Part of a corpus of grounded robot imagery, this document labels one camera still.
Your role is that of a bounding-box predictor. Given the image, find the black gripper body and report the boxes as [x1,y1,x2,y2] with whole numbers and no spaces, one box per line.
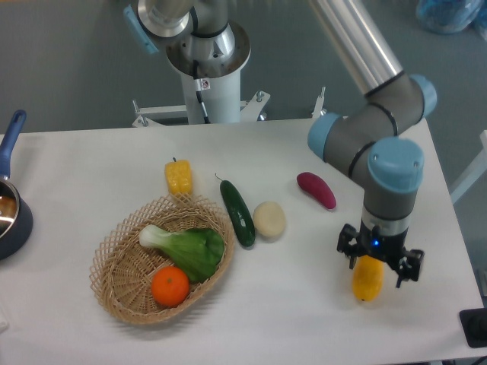
[357,224,408,266]

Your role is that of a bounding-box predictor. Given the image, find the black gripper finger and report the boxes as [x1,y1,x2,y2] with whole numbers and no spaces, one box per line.
[386,249,425,288]
[337,224,361,269]

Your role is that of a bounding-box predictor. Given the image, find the yellow mango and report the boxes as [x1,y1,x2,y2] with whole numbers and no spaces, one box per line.
[352,255,384,302]

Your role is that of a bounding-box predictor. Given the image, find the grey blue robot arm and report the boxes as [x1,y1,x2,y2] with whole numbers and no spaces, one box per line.
[123,1,437,282]

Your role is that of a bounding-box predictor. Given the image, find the purple sweet potato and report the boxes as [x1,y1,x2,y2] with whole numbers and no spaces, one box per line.
[296,172,337,211]

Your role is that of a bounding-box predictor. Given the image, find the white round bun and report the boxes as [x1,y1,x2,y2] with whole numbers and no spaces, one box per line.
[253,201,287,238]

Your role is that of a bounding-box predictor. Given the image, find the black device at edge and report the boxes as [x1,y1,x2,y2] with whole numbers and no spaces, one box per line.
[459,308,486,348]

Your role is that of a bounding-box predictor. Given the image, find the green cucumber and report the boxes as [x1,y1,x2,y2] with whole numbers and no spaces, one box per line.
[215,175,256,249]

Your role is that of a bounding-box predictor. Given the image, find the green bok choy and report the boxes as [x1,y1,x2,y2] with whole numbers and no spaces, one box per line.
[138,224,225,283]

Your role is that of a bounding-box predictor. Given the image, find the yellow bell pepper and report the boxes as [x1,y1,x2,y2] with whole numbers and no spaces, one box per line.
[164,157,193,195]

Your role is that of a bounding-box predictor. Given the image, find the orange tangerine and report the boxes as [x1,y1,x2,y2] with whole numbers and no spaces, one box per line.
[151,266,189,307]

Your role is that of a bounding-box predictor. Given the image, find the woven wicker basket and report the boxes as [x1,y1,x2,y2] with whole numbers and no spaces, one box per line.
[90,195,234,325]

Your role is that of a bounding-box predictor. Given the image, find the blue saucepan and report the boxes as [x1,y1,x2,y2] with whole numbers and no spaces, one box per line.
[1,109,33,260]

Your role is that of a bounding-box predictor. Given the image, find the white frame right edge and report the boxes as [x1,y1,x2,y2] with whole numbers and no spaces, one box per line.
[450,130,486,205]

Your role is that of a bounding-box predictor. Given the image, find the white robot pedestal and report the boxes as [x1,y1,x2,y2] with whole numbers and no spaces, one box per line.
[132,21,328,129]

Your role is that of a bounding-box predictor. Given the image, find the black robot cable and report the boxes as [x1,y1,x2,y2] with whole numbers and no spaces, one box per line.
[188,7,212,125]

